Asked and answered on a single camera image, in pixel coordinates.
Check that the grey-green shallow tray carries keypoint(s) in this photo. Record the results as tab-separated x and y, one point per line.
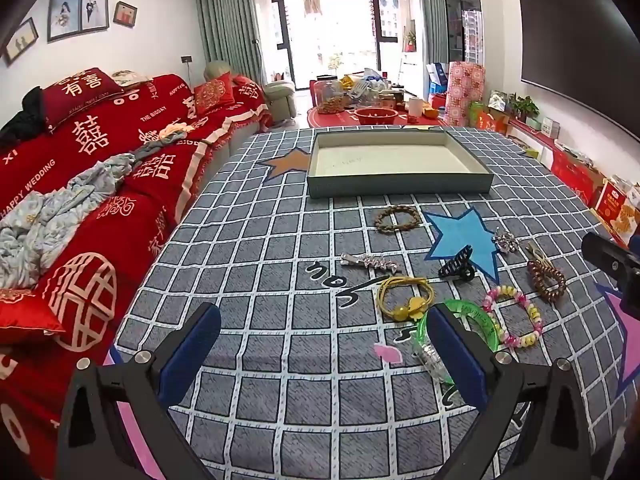
385	160

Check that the round red table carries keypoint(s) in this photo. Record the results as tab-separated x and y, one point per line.
325	119

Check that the small potted plant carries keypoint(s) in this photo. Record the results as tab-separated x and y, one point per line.
524	106

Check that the green translucent bangle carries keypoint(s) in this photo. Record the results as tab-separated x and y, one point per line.
472	307

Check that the glass door cabinet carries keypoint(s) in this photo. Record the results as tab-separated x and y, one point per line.
462	5

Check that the black claw hair clip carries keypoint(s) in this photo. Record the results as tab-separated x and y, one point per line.
457	269

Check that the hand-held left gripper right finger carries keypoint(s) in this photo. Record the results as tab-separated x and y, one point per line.
456	355

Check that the grey braided cloth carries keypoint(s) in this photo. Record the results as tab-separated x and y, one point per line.
160	145

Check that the sofa with red cover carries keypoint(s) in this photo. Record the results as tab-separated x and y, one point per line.
100	200

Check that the beige armchair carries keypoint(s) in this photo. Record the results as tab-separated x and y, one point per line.
279	97

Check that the gold duckbill hair clip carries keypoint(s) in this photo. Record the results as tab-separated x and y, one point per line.
537	252

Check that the grey-green chair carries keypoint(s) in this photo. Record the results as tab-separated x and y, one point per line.
216	70

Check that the red patterned cushion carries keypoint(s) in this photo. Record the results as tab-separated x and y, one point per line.
214	96

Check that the plain red cushion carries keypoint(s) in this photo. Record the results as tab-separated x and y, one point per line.
25	315

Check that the light blue blanket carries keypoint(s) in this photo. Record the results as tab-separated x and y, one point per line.
60	205

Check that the red low cabinet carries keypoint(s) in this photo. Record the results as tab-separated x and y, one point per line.
570	170

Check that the green curtain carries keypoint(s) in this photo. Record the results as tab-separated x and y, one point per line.
432	15
227	30

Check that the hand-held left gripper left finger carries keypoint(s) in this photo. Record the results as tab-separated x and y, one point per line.
192	352

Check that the large black television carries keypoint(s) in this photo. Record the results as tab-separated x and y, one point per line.
580	45

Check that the checked grey tablecloth with stars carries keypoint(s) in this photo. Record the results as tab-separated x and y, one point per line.
280	240

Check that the small dark photo frame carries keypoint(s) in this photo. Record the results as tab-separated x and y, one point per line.
125	14

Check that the blue and white box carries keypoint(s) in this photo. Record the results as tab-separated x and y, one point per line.
437	76

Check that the red pillow with white characters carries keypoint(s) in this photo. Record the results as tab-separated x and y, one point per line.
80	92

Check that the silver rhinestone hair clip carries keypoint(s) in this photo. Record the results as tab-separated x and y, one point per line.
506	242

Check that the orange and white snack box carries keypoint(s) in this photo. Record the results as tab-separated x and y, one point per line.
617	212

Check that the double wedding photo frame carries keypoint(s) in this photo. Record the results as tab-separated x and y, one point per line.
77	15

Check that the red plastic bowl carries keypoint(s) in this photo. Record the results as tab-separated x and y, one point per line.
376	116

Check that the silhouette photo frame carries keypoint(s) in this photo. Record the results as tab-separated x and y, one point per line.
21	41

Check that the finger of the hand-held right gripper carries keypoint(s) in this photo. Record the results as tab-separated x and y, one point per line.
607	257

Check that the floral wrapped box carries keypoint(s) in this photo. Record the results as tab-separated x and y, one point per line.
464	92

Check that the clear plastic hair clip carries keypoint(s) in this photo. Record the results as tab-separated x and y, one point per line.
427	357

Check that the clear jar of snacks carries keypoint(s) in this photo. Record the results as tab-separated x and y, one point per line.
331	97

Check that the black garment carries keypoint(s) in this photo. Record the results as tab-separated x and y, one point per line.
22	115

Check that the silver star hair clip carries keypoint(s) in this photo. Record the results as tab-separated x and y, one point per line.
370	262

